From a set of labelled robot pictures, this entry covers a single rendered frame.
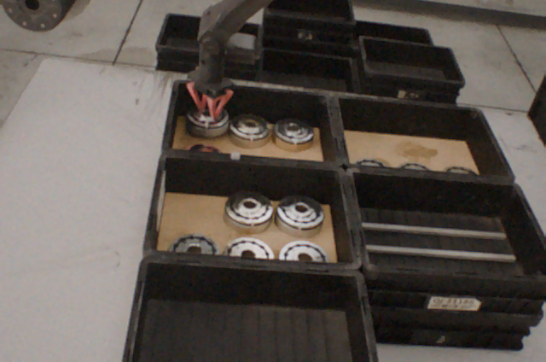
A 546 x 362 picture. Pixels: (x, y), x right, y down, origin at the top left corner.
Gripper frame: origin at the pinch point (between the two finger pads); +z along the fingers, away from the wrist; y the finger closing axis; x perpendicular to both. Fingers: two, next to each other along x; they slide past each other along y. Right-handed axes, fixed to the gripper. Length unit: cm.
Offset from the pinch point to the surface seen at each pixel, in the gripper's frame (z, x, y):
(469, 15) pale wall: 76, -317, 77
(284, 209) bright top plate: 4.7, 8.3, -33.9
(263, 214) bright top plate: 4.9, 12.9, -32.0
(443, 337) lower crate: 18, 0, -73
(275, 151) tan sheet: 6.7, -8.4, -16.0
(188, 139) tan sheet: 6.4, 5.6, 0.4
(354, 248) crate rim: -1, 12, -54
